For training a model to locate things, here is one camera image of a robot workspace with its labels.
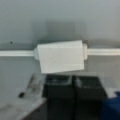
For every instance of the white cable adapter box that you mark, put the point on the white cable adapter box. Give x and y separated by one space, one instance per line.
61 56

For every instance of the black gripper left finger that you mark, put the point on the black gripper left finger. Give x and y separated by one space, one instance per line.
58 90

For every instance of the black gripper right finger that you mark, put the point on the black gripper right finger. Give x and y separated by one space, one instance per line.
89 95

